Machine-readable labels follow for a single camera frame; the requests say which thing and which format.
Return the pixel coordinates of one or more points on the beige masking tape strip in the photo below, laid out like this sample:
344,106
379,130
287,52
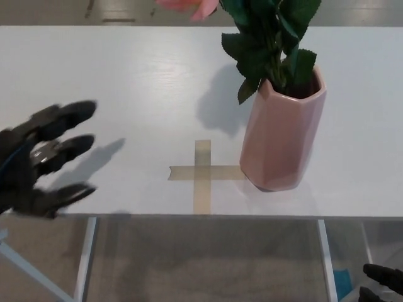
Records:
185,173
202,195

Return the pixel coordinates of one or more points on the pink faceted ceramic vase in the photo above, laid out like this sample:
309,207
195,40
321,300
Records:
277,141

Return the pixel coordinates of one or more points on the blue floor tape patch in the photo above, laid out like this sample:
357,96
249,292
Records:
343,280

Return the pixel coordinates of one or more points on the pink artificial rose bouquet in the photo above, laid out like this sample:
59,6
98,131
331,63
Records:
261,47

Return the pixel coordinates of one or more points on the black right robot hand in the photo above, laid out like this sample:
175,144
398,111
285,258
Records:
392,283

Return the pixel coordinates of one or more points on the pale blue diagonal frame bar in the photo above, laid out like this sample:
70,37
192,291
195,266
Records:
28,267

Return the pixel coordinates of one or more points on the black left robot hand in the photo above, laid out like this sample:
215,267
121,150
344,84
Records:
22,188

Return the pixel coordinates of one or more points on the white metal table leg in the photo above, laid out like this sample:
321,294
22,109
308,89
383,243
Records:
327,267
367,242
85,261

